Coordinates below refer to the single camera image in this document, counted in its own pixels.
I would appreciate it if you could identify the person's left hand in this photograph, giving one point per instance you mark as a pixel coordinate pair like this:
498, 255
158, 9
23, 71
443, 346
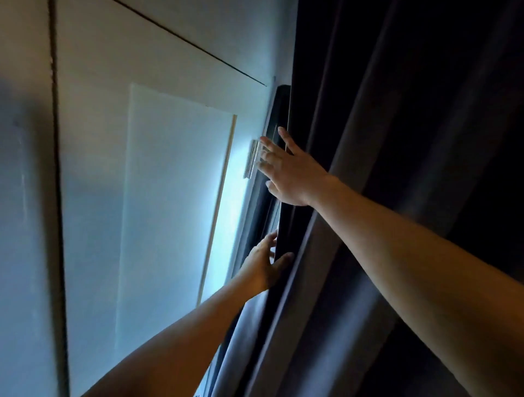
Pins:
260, 268

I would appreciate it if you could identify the person's right hand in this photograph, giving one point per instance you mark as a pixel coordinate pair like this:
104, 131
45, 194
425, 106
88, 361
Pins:
297, 178

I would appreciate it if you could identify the person's right little finger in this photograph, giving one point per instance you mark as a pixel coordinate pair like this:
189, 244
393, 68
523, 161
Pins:
289, 140

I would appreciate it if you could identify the person's right thumb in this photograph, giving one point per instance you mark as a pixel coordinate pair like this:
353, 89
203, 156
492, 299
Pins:
272, 189

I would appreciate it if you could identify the person's right middle finger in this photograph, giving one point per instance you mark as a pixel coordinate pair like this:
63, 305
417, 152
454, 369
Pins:
268, 157

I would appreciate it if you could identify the person's left thumb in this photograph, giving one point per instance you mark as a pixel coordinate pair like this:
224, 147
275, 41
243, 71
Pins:
284, 261

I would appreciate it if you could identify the dark grey curtain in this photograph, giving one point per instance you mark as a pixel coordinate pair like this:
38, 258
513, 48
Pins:
389, 81

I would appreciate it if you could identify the person's left forearm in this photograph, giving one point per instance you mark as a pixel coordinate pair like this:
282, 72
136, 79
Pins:
176, 347

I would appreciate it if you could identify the person's right forearm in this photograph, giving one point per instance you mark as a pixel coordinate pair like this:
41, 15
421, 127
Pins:
409, 270

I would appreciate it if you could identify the black window frame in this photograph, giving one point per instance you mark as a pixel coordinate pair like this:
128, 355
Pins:
281, 107

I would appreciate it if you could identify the white wall panel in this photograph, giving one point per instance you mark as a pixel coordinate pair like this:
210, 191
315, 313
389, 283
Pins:
172, 184

